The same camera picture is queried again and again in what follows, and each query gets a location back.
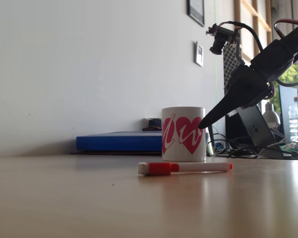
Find red and white marker pen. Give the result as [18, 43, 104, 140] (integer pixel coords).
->
[138, 162, 233, 177]

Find grey foam panel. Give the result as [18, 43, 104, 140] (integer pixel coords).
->
[223, 44, 244, 90]

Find white desk lamp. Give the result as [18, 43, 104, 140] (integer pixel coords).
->
[262, 102, 282, 129]

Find dark tablet with kickstand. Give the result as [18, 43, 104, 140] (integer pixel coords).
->
[224, 104, 285, 160]

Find white mug with pink hearts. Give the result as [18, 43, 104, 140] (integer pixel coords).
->
[161, 106, 207, 162]

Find clear plastic water bottle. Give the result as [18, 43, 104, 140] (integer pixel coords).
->
[288, 97, 298, 145]

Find small dark box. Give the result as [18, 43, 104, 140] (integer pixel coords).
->
[142, 118, 163, 132]

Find blue flat box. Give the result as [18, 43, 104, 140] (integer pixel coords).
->
[75, 130, 163, 152]

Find tangled black desk cables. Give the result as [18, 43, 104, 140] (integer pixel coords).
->
[207, 125, 265, 159]

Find black camera cable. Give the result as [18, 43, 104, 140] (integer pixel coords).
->
[218, 21, 265, 52]

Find black camera module on gripper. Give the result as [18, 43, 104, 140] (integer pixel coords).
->
[206, 22, 245, 67]

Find small white picture frame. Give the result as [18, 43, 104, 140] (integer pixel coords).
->
[194, 40, 205, 67]

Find wooden shelf frame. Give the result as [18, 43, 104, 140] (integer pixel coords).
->
[233, 0, 273, 64]

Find red and black arm wire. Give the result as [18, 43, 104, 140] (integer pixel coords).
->
[273, 18, 298, 38]

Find black picture frame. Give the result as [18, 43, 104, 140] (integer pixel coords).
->
[186, 0, 206, 27]

